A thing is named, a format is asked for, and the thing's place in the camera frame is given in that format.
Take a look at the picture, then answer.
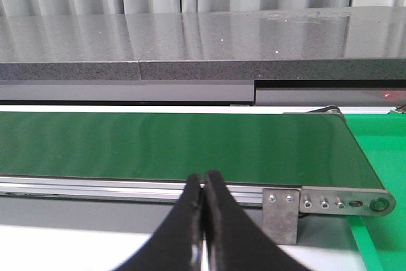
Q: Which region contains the aluminium conveyor side rail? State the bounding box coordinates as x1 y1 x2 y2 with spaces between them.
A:
0 175 266 210

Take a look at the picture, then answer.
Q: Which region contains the green plastic tray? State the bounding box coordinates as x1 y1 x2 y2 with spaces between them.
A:
345 114 405 270

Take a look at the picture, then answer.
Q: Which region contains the grey stone counter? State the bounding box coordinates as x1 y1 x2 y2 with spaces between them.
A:
1 6 405 107

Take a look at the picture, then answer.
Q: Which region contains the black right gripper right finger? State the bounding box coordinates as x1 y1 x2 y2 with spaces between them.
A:
204 170 308 270

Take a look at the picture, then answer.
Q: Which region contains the metal conveyor end bracket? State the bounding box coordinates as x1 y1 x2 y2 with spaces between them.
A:
261 186 396 245

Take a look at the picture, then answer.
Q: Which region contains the green conveyor belt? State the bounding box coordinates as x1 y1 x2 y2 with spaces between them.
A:
1 112 382 188

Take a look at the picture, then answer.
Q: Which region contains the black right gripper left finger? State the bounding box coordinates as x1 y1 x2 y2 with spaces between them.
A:
117 174 203 270

